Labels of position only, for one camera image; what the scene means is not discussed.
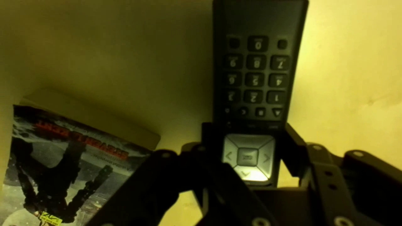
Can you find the light wooden side table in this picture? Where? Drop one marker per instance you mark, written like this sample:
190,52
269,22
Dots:
126,51

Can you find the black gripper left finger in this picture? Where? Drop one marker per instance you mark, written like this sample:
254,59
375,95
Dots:
167,177

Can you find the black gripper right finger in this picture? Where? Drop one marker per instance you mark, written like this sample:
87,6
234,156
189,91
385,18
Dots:
356,189

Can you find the black remote control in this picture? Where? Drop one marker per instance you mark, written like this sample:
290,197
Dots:
258,64

